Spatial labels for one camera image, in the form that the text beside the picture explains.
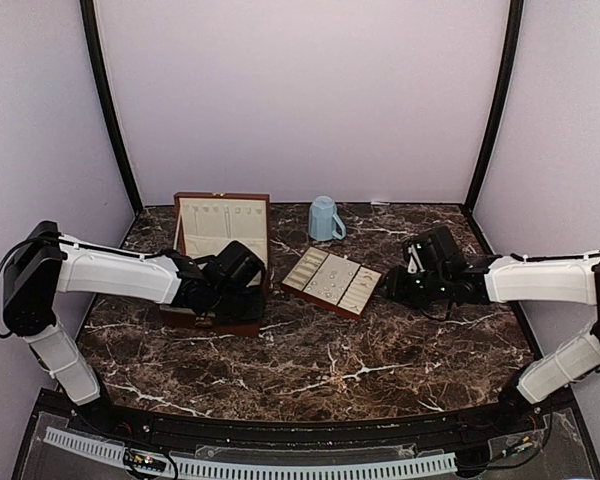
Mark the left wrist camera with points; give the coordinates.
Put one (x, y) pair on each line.
(235, 268)

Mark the brown jewelry box cream lining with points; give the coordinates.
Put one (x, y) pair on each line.
(206, 223)

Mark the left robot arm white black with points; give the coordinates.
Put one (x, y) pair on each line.
(47, 263)

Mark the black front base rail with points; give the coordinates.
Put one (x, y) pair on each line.
(465, 429)

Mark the right black frame post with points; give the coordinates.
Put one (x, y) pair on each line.
(500, 94)

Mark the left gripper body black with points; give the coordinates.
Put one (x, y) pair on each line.
(232, 309)

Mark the light blue mug upside down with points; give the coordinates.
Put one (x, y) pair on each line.
(324, 221)

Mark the left black frame post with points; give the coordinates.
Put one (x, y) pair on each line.
(108, 110)

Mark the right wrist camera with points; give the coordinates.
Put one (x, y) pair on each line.
(434, 250)

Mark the white slotted cable duct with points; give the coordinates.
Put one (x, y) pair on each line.
(147, 464)

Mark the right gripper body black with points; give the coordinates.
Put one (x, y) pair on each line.
(419, 292)

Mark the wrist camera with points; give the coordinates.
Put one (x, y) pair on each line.
(235, 268)
(434, 250)

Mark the black frame post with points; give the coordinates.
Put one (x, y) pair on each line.
(108, 110)
(500, 94)

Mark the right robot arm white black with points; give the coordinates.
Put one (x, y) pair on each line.
(568, 278)

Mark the brown jewelry tray cream lining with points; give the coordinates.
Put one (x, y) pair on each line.
(332, 282)

